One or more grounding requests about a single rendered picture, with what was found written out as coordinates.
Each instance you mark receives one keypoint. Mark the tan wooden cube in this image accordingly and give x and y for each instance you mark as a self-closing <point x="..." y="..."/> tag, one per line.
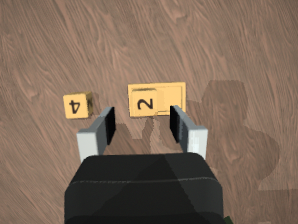
<point x="145" y="102"/>
<point x="78" y="104"/>

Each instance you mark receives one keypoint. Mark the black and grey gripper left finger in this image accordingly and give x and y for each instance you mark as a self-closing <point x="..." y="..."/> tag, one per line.
<point x="93" y="141"/>

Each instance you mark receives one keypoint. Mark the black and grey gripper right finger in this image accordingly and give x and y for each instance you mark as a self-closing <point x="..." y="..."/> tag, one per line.
<point x="191" y="138"/>

